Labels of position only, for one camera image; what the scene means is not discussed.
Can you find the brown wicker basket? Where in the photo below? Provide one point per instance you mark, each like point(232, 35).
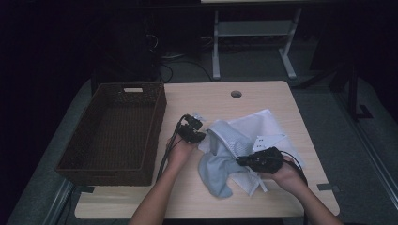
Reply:
point(109, 137)

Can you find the white mesh laundry bag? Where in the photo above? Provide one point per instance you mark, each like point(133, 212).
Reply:
point(256, 125)

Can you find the dark metal stand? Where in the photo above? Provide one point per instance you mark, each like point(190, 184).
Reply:
point(353, 93)

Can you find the light blue-grey garment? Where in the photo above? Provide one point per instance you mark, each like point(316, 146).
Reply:
point(216, 168)

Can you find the person's left hand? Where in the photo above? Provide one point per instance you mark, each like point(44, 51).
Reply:
point(178, 154)

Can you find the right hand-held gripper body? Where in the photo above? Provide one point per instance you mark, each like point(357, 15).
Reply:
point(264, 161)

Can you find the metal floor rail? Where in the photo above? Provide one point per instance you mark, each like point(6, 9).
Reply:
point(372, 156)
point(59, 203)

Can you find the white metal desk frame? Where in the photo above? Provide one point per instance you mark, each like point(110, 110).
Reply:
point(253, 28)

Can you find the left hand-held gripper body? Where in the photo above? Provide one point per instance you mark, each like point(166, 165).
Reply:
point(191, 132)

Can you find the person's right hand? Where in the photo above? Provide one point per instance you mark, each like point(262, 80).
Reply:
point(289, 178)

